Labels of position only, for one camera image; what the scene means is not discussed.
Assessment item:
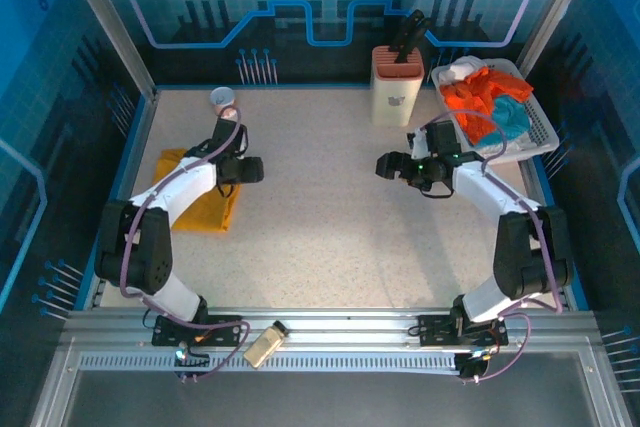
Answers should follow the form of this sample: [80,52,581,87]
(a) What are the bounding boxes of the yellow t-shirt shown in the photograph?
[152,146,242,234]

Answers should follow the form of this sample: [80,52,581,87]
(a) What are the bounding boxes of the paper cup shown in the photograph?
[209,86,240,121]

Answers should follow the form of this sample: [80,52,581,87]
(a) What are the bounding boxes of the white knife block pink top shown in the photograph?
[370,44,426,127]

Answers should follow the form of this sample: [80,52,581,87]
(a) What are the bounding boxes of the orange t-shirt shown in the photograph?
[439,66,535,147]

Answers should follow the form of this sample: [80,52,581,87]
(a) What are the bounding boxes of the teal t-shirt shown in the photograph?
[472,95,531,148]

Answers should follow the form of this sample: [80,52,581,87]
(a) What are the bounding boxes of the white t-shirt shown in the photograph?
[437,57,489,86]

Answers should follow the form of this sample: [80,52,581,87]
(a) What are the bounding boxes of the white plastic laundry basket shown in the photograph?
[430,57,560,164]

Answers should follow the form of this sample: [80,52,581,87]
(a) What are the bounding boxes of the clear spice bottle black cap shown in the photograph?
[243,320,290,371]

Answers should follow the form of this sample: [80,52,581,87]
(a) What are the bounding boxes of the black handled knife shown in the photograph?
[388,9,425,64]
[407,16,434,56]

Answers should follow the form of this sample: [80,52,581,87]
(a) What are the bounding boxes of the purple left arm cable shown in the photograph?
[119,106,252,384]

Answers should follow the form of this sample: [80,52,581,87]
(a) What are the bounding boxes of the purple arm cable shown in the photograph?
[119,106,252,384]
[434,109,564,382]

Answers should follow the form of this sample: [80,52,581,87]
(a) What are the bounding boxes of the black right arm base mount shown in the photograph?
[417,313,510,348]

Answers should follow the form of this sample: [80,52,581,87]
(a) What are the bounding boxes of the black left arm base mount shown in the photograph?
[151,311,245,348]

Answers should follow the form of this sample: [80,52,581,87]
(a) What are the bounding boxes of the aluminium frame rail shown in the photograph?
[60,307,600,344]

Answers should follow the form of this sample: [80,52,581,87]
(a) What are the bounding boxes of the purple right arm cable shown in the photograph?
[434,109,564,382]

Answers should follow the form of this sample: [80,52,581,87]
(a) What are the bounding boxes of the aluminium frame post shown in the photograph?
[513,0,602,81]
[55,0,159,101]

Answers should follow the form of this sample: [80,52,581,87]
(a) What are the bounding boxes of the slotted grey cable duct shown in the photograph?
[78,352,459,374]

